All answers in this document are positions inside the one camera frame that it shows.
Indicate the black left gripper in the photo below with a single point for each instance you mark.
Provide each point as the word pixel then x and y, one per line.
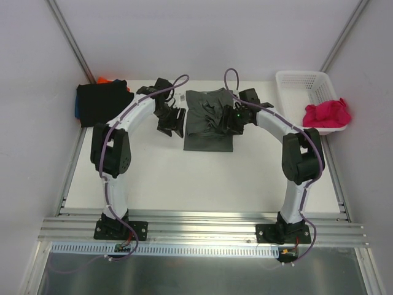
pixel 171 120

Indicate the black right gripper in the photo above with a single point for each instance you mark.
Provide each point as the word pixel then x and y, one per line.
pixel 230 121

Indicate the grey t shirt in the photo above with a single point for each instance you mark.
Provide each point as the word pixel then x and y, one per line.
pixel 205 110

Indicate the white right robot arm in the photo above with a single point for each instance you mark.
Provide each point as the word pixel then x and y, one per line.
pixel 302 160

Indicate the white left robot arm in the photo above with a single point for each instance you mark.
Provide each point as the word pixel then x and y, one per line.
pixel 110 143

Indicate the folded black t shirt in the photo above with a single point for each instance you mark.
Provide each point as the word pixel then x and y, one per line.
pixel 100 103

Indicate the white plastic basket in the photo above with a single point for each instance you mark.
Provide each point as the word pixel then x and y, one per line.
pixel 297 89

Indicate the folded orange t shirt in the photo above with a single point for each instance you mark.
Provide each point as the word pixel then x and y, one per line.
pixel 102 80

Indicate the folded blue t shirt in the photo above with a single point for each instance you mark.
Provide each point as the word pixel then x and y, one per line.
pixel 76 108

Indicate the pink t shirt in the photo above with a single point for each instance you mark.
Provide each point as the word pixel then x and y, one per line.
pixel 329 114

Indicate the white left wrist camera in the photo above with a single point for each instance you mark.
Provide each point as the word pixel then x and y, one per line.
pixel 179 100

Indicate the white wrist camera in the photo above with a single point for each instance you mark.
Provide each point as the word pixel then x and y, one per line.
pixel 179 100
pixel 235 94

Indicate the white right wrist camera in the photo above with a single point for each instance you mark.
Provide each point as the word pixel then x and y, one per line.
pixel 235 94

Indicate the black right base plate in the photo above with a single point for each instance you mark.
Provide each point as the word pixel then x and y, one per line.
pixel 271 233

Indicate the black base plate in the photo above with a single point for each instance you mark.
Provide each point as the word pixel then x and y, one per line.
pixel 111 229
pixel 271 233

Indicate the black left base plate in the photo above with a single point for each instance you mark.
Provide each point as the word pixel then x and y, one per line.
pixel 111 229

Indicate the aluminium mounting rail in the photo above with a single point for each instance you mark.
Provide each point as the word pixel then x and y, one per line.
pixel 204 228

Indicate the aluminium left frame post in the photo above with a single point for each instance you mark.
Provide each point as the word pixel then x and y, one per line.
pixel 70 39

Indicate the aluminium corner frame post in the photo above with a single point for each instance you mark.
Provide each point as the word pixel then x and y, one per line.
pixel 350 24

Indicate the white slotted cable duct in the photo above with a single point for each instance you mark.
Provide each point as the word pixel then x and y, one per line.
pixel 270 252

